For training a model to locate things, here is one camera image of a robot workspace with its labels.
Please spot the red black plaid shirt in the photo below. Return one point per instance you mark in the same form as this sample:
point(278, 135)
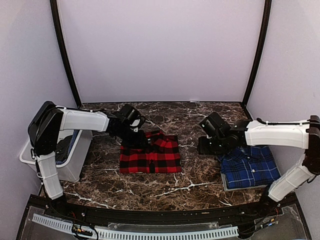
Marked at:
point(161, 155)

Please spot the white slotted cable duct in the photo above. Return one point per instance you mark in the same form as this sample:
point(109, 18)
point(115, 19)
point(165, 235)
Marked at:
point(121, 231)

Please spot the white plastic laundry bin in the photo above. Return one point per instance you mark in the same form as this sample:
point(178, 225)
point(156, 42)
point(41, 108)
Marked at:
point(71, 169)

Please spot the folded blue plaid shirt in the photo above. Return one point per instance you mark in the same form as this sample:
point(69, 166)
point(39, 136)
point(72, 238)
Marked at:
point(247, 167)

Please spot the blue checked shirt in bin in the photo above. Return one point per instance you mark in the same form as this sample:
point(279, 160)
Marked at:
point(73, 139)

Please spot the left black frame post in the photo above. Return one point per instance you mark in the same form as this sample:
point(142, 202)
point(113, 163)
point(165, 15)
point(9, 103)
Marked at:
point(63, 52)

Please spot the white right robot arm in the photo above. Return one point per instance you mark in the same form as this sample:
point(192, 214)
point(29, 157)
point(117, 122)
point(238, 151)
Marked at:
point(304, 134)

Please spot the folded grey shirt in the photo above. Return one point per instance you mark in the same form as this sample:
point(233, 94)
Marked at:
point(226, 187)

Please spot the right black frame post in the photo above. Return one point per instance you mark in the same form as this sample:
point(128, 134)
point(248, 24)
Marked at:
point(258, 52)

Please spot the black shirt in bin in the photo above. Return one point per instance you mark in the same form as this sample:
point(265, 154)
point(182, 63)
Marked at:
point(62, 149)

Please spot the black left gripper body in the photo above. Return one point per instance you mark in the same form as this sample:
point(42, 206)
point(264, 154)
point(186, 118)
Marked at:
point(130, 139)

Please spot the black frame post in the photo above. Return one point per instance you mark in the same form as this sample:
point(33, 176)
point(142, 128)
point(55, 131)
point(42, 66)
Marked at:
point(258, 52)
point(63, 52)

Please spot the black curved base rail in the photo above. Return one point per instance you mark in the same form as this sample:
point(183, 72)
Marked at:
point(239, 214)

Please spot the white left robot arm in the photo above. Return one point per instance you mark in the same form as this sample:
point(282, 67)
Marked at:
point(55, 137)

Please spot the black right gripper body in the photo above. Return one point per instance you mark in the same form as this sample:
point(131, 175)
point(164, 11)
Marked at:
point(215, 147)

